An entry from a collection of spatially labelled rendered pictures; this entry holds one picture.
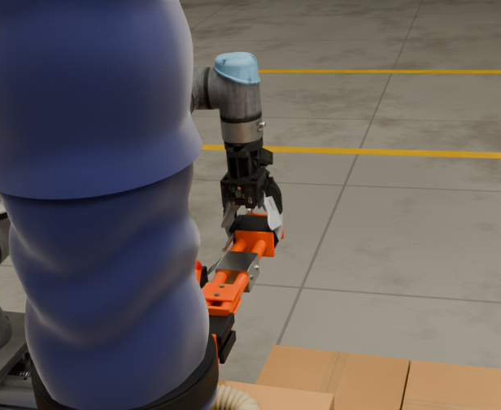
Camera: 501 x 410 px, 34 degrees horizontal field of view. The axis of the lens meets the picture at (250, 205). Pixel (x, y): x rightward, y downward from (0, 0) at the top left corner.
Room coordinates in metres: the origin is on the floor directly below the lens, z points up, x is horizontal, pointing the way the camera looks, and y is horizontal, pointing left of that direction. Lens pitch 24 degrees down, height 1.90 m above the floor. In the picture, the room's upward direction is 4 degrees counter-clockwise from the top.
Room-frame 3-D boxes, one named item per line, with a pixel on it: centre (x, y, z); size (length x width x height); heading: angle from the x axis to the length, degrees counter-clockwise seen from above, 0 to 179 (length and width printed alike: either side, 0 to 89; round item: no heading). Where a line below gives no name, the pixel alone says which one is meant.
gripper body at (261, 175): (1.40, 0.01, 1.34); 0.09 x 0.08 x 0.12; 163
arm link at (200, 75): (1.41, 0.11, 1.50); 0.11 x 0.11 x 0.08; 78
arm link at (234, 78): (1.41, 0.01, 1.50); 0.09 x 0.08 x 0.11; 78
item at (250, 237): (1.42, -0.01, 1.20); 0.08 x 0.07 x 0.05; 163
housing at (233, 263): (1.29, 0.03, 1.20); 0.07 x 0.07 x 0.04; 73
